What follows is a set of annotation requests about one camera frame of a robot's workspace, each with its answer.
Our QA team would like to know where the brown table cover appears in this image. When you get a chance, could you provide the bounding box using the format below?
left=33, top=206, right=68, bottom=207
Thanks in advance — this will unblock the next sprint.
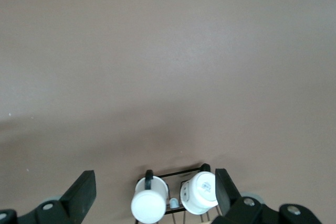
left=0, top=0, right=336, bottom=224

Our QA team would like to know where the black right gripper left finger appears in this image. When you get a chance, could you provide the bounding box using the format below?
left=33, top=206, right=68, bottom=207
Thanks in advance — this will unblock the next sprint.
left=15, top=170, right=98, bottom=224

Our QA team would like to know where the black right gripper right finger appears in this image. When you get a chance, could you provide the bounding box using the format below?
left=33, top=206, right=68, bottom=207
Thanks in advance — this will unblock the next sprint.
left=211, top=168, right=269, bottom=224

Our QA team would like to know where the white mug with plain base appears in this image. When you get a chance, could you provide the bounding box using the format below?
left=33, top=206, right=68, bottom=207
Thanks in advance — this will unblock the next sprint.
left=130, top=169, right=170, bottom=224

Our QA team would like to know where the white mug with printed base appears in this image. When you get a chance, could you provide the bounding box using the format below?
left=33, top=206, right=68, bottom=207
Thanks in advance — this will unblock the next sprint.
left=179, top=163, right=219, bottom=215

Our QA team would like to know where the black wire mug rack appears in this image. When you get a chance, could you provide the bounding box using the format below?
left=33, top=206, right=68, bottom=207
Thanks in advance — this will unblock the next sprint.
left=133, top=163, right=220, bottom=224

